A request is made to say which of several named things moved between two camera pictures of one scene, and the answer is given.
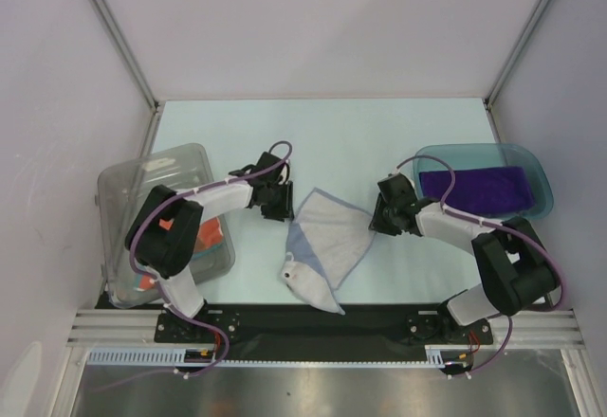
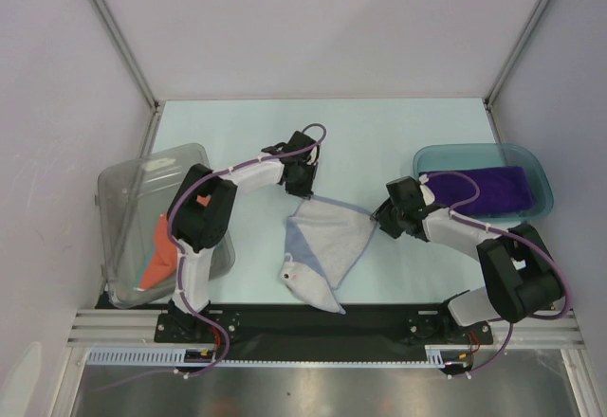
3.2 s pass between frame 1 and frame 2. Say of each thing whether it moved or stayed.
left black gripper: moved
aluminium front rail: stayed
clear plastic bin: stayed
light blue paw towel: stayed
